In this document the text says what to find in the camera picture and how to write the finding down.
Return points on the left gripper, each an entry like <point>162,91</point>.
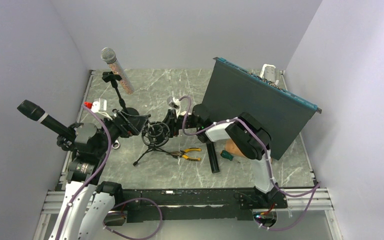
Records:
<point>128,127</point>

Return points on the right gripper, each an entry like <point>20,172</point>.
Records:
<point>173,125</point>

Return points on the black tripod shock mount stand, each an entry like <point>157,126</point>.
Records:
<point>153,137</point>

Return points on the black round-base clip stand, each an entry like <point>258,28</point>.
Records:
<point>115,79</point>

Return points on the black microphone silver grille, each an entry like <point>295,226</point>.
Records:
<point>213,161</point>

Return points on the glitter microphone silver grille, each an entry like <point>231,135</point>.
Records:
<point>108,55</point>

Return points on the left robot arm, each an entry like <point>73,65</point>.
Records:
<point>87,201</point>

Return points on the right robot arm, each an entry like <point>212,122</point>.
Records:
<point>249,136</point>

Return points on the black foam-head microphone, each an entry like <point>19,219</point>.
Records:
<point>38,114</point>

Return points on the silver ratchet wrench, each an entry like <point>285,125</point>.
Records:
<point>116,145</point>

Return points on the yellow black pliers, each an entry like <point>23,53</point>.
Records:
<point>183,154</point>

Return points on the brown wooden block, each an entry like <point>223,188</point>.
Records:
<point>233,149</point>

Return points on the dark teal-edged board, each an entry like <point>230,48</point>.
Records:
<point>233,90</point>

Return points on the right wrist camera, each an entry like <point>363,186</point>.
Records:
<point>174,103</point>

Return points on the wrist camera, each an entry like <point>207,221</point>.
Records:
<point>174,103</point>
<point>99,107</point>

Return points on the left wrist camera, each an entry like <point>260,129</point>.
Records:
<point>99,107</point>

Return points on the green handle screwdriver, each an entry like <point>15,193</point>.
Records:
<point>228,156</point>

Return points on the black round-base shock mount stand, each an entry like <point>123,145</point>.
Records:
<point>64,143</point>

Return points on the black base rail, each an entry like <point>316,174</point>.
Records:
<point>217,203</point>

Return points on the white bracket behind board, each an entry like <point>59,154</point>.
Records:
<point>268,72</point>

